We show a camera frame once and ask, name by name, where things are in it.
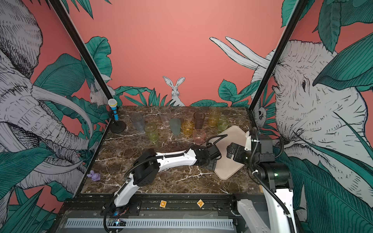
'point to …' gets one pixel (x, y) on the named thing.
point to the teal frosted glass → (175, 125)
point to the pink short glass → (198, 136)
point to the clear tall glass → (165, 113)
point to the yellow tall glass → (214, 114)
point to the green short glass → (223, 122)
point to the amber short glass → (187, 126)
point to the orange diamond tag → (200, 203)
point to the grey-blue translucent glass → (138, 122)
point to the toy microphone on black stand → (118, 126)
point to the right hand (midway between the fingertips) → (234, 146)
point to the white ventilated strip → (153, 223)
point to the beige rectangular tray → (225, 167)
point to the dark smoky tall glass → (199, 117)
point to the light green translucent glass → (150, 129)
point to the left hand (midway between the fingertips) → (211, 163)
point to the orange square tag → (163, 204)
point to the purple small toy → (96, 176)
